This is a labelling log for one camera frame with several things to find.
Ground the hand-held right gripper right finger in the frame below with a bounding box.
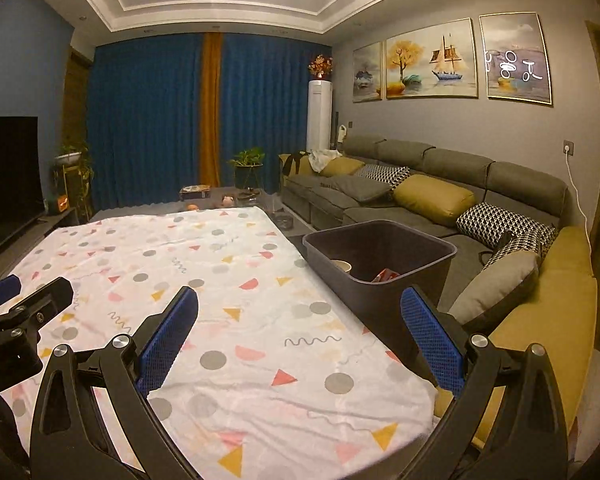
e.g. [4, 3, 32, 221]
[400, 285, 568, 480]

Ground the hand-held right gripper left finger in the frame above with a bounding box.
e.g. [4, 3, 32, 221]
[30, 285, 206, 480]

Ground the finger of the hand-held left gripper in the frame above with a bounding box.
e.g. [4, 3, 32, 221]
[0, 278, 74, 341]
[0, 275, 22, 317]

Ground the grey plastic bin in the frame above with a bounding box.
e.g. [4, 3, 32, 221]
[302, 220, 459, 361]

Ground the printed white tablecloth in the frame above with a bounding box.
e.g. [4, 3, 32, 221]
[0, 207, 438, 480]

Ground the grey television cabinet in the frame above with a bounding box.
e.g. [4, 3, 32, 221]
[0, 207, 78, 281]

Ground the large grey pillow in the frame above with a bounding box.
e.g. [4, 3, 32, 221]
[450, 250, 541, 323]

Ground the black television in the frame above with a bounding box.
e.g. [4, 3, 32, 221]
[0, 116, 46, 261]

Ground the houndstooth pillow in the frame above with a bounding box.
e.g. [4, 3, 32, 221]
[482, 222, 558, 268]
[355, 163, 412, 190]
[456, 201, 531, 248]

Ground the large mustard pillow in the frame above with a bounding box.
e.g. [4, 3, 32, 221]
[392, 174, 476, 227]

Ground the flat grey pillow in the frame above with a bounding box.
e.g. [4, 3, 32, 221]
[319, 175, 393, 204]

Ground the grey sectional sofa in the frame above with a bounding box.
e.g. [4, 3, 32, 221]
[278, 134, 598, 441]

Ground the potted plant green pot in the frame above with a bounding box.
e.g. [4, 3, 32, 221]
[227, 147, 267, 191]

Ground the small mustard pillow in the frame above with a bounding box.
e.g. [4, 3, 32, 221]
[321, 156, 366, 178]

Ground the white cloth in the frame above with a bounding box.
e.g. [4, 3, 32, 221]
[307, 149, 343, 171]

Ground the black cloth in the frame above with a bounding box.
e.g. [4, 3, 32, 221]
[280, 152, 311, 178]

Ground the blue curtain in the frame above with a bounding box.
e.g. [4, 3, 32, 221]
[87, 32, 206, 208]
[220, 32, 335, 196]

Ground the orange curtain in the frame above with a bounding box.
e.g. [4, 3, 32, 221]
[199, 32, 225, 188]

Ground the white standing air conditioner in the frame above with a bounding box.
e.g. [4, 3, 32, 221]
[306, 79, 334, 153]

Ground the small landscape painting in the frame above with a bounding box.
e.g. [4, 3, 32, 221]
[352, 41, 385, 103]

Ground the wide sailboat painting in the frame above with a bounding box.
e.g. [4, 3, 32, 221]
[384, 17, 480, 101]

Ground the framed lake painting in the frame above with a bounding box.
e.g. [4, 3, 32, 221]
[478, 11, 555, 107]

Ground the orange flower arrangement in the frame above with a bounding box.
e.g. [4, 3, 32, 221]
[307, 54, 334, 81]

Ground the black strap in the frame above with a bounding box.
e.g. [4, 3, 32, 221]
[480, 232, 513, 263]

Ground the white charger cable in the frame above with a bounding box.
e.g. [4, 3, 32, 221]
[566, 152, 593, 241]

